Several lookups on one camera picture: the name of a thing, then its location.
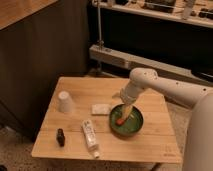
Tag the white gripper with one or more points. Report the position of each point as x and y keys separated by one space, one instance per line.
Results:
x=128 y=95

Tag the orange carrot piece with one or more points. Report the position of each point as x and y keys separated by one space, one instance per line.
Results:
x=120 y=121

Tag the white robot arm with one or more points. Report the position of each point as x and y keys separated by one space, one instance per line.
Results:
x=198 y=154

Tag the green bowl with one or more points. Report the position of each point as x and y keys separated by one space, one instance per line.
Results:
x=131 y=125

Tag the white tube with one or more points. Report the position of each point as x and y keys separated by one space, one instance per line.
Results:
x=90 y=138

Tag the grey metal beam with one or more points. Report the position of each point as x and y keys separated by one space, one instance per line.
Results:
x=130 y=61

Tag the small dark bottle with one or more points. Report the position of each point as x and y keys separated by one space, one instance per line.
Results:
x=60 y=137

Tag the metal shelf rack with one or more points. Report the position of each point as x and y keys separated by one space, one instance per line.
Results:
x=146 y=31

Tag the wooden cabinet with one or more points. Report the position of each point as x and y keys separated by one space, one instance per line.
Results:
x=34 y=53

